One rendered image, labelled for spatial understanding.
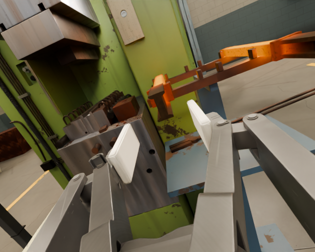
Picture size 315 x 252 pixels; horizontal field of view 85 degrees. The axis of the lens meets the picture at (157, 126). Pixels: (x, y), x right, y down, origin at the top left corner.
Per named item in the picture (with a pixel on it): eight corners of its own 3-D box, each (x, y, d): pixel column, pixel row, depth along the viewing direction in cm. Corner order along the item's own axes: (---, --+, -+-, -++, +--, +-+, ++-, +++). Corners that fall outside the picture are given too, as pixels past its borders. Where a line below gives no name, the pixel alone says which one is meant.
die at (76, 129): (111, 125, 72) (101, 107, 69) (70, 141, 75) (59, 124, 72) (127, 102, 111) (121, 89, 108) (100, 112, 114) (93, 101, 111)
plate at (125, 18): (144, 36, 70) (126, -11, 65) (124, 45, 72) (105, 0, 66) (144, 37, 72) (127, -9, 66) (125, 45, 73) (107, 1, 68)
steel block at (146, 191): (179, 201, 80) (141, 118, 64) (107, 223, 85) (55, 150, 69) (170, 145, 132) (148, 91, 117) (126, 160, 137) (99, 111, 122)
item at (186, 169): (325, 153, 41) (325, 146, 40) (169, 198, 47) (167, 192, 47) (259, 114, 69) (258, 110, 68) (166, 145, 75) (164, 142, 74)
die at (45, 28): (64, 37, 60) (48, 8, 57) (17, 60, 62) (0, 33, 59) (101, 46, 99) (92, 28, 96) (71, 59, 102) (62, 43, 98)
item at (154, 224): (206, 261, 96) (179, 202, 80) (144, 276, 101) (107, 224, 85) (189, 190, 148) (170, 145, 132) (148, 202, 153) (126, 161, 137)
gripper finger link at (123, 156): (131, 183, 14) (123, 185, 14) (140, 144, 21) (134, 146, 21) (115, 154, 13) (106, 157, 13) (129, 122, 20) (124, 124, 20)
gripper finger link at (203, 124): (200, 124, 12) (210, 120, 12) (186, 101, 19) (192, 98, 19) (211, 157, 13) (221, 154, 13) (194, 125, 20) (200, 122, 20)
